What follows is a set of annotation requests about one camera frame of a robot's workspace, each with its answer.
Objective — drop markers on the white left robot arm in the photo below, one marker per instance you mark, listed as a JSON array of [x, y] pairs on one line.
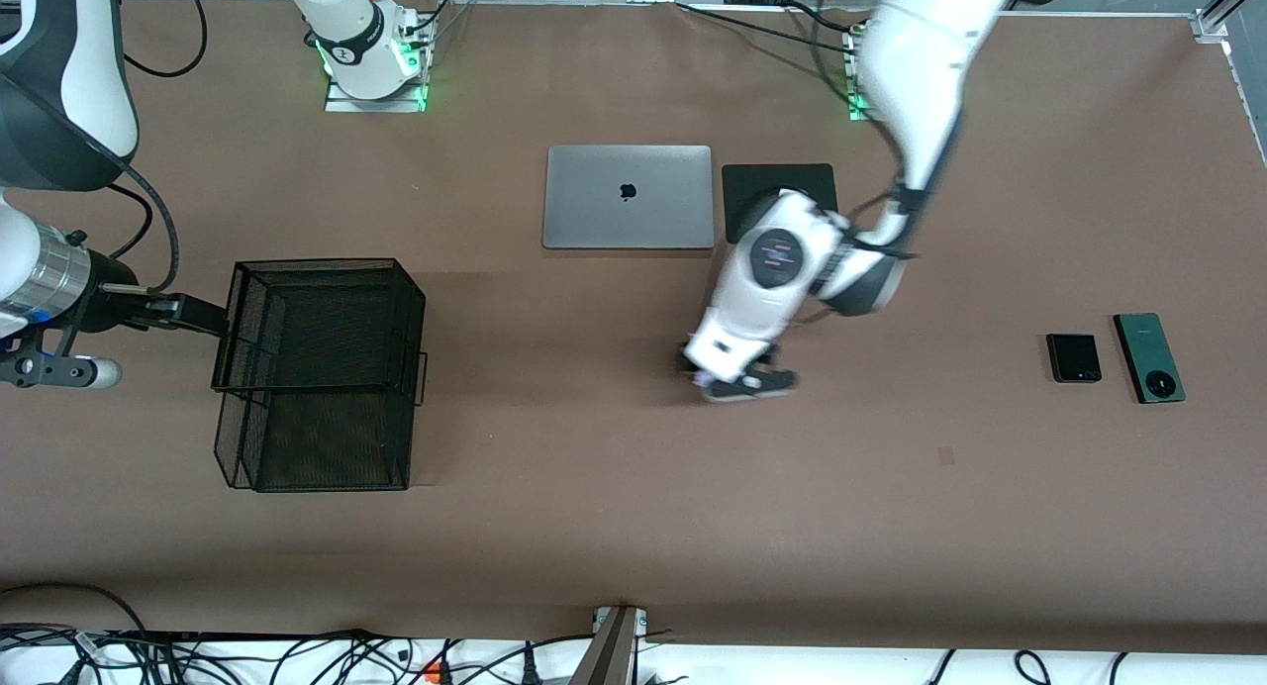
[[921, 71]]

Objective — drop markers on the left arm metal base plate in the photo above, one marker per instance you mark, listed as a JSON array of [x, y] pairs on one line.
[[857, 111]]

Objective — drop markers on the aluminium frame corner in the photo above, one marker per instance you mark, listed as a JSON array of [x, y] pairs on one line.
[[1210, 22]]

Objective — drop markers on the black mouse pad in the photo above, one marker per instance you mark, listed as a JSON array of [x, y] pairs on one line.
[[747, 190]]

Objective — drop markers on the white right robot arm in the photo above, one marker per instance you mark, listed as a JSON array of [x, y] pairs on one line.
[[99, 71]]

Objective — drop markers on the green phone round camera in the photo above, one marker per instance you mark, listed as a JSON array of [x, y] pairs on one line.
[[1143, 348]]

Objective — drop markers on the orange plug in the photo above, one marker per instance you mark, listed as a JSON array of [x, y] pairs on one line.
[[433, 675]]

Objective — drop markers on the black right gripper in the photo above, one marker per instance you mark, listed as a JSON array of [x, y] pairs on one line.
[[107, 299]]

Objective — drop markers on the aluminium profile bracket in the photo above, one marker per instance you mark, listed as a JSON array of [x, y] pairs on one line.
[[609, 655]]

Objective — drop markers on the silver laptop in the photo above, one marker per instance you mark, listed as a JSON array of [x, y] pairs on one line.
[[594, 200]]

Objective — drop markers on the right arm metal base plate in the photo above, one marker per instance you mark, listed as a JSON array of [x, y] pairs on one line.
[[396, 104]]

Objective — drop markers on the black folding phone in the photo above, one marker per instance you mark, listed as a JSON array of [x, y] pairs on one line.
[[1074, 358]]

